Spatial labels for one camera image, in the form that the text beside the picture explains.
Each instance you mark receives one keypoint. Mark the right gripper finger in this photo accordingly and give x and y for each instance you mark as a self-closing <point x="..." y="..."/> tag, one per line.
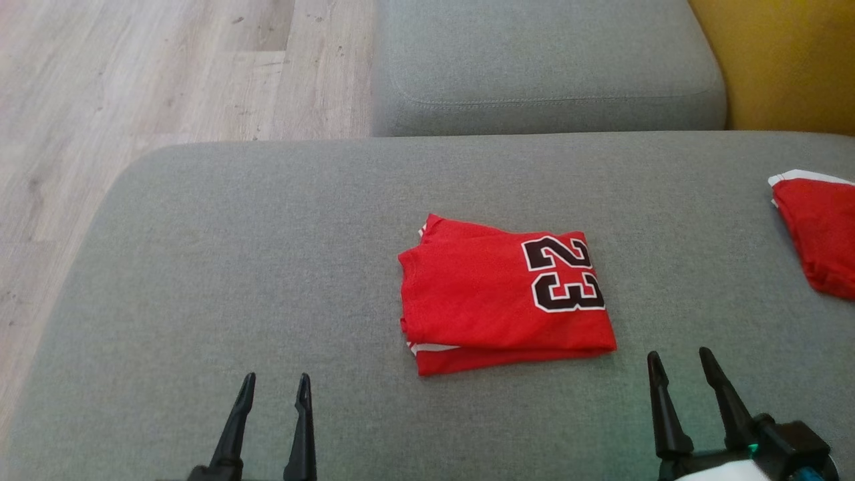
<point x="731" y="407"/>
<point x="668" y="421"/>

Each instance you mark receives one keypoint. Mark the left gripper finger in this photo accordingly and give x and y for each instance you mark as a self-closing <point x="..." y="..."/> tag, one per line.
<point x="234" y="427"/>
<point x="302" y="441"/>

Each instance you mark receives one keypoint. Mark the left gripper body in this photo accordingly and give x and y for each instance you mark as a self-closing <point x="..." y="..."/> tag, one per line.
<point x="214" y="475"/>

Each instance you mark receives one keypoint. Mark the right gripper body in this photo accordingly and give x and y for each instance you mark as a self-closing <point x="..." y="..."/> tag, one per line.
<point x="715" y="469"/>

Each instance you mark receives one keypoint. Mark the red jersey with number 23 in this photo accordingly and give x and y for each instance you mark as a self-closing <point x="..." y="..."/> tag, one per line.
<point x="481" y="300"/>

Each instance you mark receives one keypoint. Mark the folded red garment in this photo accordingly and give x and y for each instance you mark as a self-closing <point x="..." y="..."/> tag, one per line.
<point x="825" y="234"/>

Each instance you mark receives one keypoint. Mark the large grey sofa seat cushion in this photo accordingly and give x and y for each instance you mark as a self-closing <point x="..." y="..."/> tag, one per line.
<point x="234" y="267"/>

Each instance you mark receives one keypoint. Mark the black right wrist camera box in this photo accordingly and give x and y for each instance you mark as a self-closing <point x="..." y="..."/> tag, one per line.
<point x="795" y="447"/>

